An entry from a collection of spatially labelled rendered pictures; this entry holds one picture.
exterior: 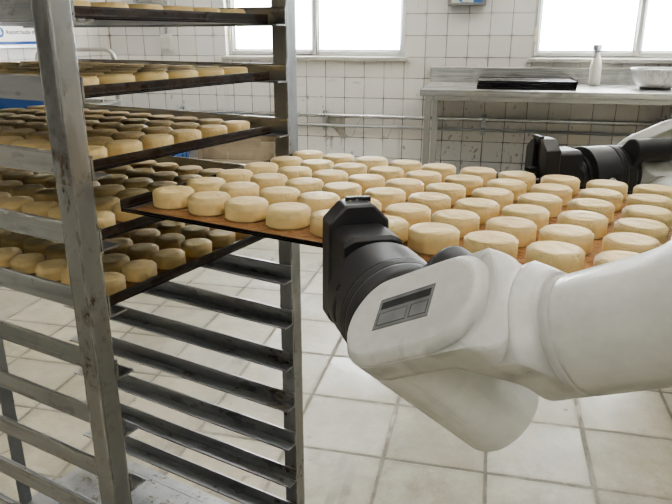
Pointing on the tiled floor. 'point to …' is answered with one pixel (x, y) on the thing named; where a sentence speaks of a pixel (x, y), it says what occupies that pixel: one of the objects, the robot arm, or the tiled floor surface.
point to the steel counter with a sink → (450, 80)
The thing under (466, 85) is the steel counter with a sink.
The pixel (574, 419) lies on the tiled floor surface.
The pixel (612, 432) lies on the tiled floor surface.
